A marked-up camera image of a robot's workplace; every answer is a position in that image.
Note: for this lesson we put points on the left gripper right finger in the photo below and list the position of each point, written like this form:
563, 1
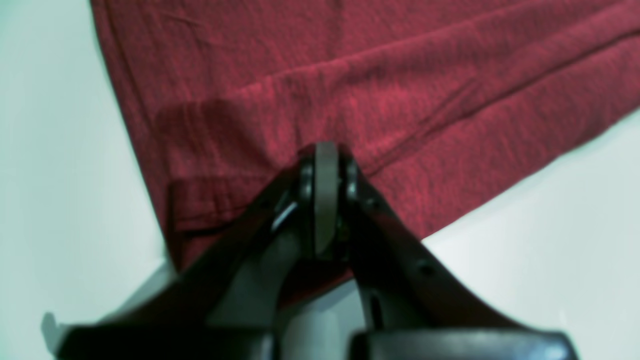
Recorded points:
415, 309

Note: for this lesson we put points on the red long-sleeve T-shirt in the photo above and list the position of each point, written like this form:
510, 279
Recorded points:
444, 103

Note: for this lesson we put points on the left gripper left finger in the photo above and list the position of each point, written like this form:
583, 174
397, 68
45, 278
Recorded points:
223, 306

